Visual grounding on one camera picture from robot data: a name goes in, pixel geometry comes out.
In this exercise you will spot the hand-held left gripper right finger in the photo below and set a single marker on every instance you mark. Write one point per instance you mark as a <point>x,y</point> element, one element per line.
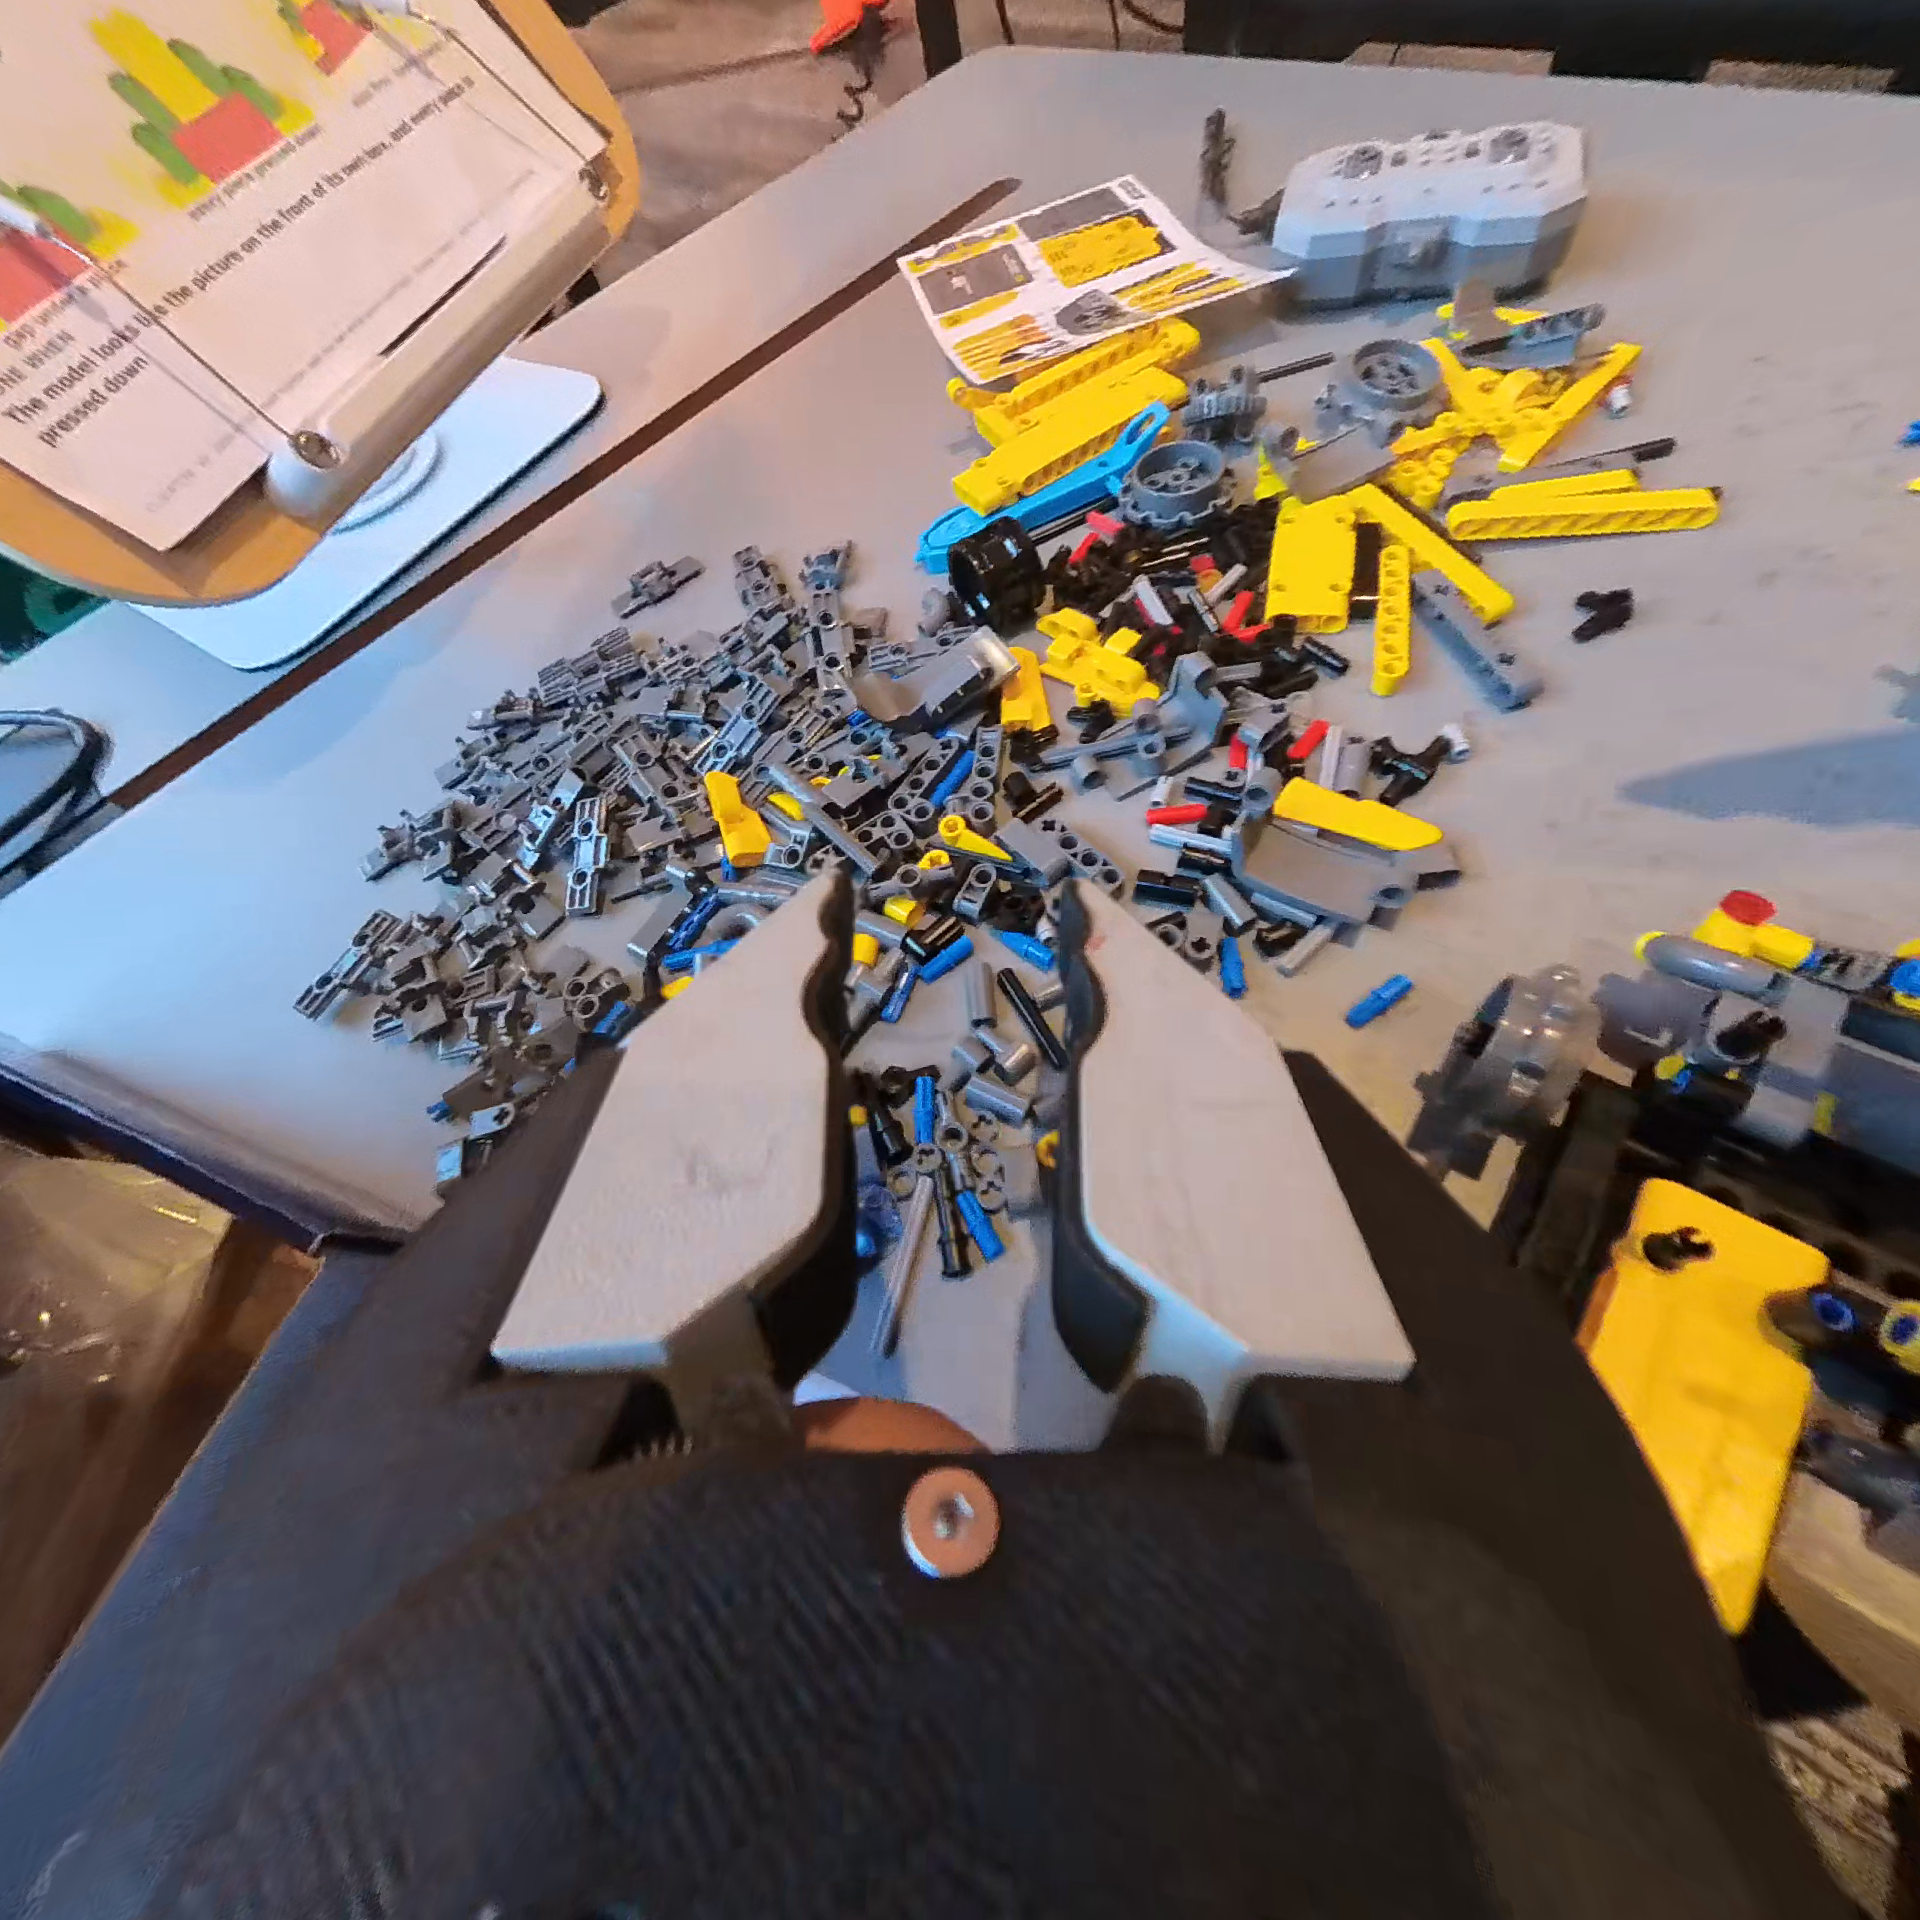
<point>1217,1198</point>

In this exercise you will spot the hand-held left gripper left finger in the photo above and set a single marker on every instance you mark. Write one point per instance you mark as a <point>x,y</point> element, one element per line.
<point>706,1187</point>

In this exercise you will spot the pile of small building pieces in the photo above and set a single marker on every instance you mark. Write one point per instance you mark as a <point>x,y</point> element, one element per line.
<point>633,781</point>

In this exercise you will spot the yellow toy vehicle model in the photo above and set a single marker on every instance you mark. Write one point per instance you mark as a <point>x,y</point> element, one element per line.
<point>1695,1348</point>

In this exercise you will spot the grey toothed toy rack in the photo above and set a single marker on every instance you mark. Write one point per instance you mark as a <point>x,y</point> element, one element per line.
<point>1476,646</point>

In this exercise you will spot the clear plastic bag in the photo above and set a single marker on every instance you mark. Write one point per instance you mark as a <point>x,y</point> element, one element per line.
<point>90,1290</point>

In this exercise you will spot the dark grey cardboard box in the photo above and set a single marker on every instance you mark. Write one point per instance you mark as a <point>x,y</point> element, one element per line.
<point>193,1558</point>

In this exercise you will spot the large black toy tyre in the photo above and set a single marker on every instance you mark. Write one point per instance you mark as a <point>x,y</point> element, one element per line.
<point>998,578</point>

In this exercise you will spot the small black toy connector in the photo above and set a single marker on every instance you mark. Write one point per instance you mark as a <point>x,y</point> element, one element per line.
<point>1600,610</point>

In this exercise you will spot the grey spoked toy wheel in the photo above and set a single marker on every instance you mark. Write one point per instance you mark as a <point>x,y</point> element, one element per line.
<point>1397,373</point>
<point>1176,482</point>

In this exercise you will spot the blue curved toy panel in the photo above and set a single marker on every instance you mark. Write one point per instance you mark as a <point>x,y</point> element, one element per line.
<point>1051,483</point>

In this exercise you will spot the long yellow toy beam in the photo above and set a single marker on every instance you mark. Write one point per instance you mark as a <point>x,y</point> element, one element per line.
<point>1582,512</point>

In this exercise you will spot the white stand base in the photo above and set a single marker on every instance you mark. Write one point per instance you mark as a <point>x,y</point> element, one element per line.
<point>495,436</point>

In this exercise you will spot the thin black toy axle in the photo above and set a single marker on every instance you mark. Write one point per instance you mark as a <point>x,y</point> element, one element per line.
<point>1291,364</point>

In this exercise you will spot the long black toy axle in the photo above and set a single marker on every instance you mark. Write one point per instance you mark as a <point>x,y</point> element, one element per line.
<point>1629,453</point>

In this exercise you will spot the yellow black sticker sheet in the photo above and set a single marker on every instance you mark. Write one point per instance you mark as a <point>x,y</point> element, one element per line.
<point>1079,280</point>

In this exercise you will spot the printed paper sheet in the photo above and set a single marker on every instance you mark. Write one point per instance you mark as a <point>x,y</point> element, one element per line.
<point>228,300</point>

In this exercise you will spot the grey toy motor hub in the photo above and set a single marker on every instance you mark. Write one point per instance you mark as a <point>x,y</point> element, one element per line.
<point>1426,210</point>

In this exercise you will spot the orange cone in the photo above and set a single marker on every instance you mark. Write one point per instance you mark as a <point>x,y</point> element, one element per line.
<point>847,25</point>

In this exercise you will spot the yellow toy frame part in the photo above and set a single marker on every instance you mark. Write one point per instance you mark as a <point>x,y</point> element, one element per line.
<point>1073,412</point>

